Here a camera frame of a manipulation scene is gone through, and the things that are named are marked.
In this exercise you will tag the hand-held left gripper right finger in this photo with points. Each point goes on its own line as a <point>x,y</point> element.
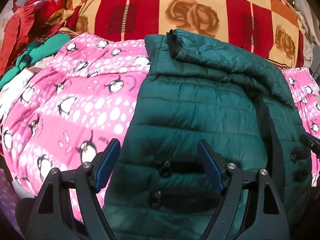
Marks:
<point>211,167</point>

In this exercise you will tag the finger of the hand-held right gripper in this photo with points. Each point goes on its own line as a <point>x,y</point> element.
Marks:
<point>311,141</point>

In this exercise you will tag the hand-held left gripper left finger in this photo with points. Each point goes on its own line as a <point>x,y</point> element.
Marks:
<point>107,166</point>

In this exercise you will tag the green puffer jacket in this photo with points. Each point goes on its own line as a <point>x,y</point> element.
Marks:
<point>200,110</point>

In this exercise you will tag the pink penguin blanket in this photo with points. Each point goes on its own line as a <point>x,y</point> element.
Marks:
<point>75,105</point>

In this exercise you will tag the purple patterned cloth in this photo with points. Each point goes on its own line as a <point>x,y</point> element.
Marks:
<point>7,200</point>

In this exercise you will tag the white curtain cloth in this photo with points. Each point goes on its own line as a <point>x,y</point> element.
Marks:
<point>308,30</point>

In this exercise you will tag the white red patterned cloth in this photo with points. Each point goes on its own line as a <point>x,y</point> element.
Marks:
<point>12,90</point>

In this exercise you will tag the green cloth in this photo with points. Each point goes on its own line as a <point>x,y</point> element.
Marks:
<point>37,52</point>

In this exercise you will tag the red cloth pile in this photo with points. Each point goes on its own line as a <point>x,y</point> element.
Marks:
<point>25,27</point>

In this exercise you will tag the red orange checkered rose blanket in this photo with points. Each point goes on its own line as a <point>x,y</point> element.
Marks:
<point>175,7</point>

